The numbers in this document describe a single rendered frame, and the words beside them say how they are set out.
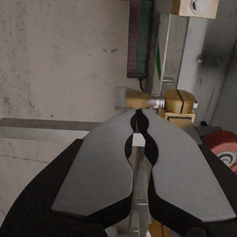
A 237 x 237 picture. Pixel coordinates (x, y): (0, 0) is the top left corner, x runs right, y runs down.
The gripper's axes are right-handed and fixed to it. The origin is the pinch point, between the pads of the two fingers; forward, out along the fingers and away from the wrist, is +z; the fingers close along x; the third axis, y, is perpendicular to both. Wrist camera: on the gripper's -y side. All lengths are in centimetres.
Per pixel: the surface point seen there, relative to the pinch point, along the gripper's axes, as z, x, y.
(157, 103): 14.7, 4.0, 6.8
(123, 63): 101, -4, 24
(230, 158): 10.3, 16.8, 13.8
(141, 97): 3.3, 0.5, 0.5
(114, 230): 99, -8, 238
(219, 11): 38.3, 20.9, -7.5
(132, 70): 30.2, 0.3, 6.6
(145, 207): 28, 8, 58
